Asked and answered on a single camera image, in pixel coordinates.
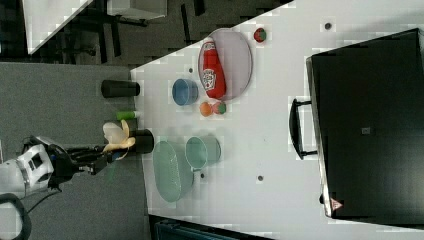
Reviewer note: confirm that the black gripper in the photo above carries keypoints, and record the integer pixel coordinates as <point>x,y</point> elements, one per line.
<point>64,167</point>

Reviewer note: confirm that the peeled toy banana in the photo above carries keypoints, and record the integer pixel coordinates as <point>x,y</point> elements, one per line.
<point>118,137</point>

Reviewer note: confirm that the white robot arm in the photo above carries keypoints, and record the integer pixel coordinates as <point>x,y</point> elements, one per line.
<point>44,164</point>

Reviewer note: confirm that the green mug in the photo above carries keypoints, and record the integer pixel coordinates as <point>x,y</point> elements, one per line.
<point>202,152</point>

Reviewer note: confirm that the green marker cylinder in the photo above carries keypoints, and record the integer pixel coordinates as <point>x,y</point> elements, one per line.
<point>127,115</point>

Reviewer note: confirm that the green perforated colander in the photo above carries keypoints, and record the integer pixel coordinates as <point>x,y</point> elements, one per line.
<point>173,175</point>

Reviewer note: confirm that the blue bowl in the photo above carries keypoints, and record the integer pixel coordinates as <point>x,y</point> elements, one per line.
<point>184,92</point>

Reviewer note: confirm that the orange toy fruit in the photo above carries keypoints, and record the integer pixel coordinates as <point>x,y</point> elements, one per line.
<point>205,109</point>

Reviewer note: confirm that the red toy strawberry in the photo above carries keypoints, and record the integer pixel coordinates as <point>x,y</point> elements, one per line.
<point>219,108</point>

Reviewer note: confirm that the red ketchup bottle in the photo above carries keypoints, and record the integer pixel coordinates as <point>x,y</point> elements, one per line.
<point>213,78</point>

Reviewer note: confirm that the grey round plate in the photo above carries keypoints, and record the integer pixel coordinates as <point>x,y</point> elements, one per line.
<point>235,58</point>

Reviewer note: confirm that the red green toy fruit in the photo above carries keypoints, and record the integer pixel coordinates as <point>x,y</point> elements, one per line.
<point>260,35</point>

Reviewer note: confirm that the black toaster oven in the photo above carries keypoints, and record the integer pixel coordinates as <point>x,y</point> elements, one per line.
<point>368,114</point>

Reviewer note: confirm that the black cylinder post upper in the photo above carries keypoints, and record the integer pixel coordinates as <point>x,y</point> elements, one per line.
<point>113,89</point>

